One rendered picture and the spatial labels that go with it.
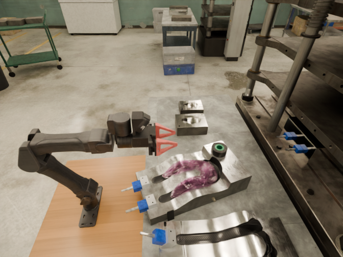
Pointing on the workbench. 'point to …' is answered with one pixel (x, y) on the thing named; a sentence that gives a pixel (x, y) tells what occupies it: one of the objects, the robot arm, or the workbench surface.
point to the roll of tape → (219, 149)
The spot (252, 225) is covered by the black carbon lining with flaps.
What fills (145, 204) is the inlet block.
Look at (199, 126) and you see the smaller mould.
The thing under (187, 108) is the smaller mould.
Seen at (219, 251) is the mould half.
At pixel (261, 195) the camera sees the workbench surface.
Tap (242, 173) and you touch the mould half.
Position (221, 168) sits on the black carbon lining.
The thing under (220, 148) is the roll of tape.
